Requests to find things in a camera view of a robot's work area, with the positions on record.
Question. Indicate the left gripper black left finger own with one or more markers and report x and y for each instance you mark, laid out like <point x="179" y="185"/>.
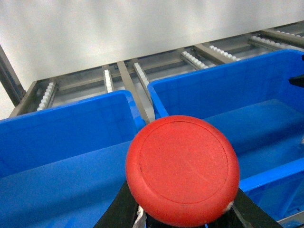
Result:
<point x="122" y="213"/>

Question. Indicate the left gripper black right finger own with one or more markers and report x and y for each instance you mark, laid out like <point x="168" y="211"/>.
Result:
<point x="244" y="213"/>

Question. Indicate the red mushroom push button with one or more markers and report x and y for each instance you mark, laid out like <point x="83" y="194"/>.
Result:
<point x="182" y="171"/>

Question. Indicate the blue storage bin left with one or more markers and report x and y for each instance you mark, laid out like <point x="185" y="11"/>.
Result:
<point x="63" y="167"/>

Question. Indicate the blue storage bin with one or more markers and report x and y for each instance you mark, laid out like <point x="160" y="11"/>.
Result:
<point x="262" y="115"/>
<point x="63" y="167"/>

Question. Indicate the blue storage bin right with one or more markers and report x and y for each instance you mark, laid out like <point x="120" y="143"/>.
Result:
<point x="262" y="115"/>

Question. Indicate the metal roller rack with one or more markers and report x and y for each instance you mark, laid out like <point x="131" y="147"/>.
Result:
<point x="136" y="73"/>

